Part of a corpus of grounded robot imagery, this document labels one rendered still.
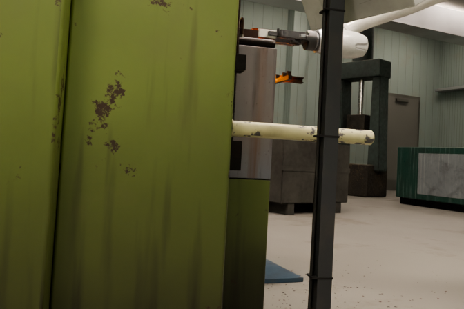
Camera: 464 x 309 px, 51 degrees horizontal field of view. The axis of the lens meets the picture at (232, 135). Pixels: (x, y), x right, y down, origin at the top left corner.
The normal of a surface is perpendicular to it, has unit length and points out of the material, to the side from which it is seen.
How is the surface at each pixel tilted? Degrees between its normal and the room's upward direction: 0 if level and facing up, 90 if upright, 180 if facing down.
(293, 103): 90
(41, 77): 90
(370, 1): 120
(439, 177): 90
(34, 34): 90
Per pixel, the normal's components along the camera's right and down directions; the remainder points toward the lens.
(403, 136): 0.42, -0.02
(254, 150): 0.21, -0.04
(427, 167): -0.89, -0.07
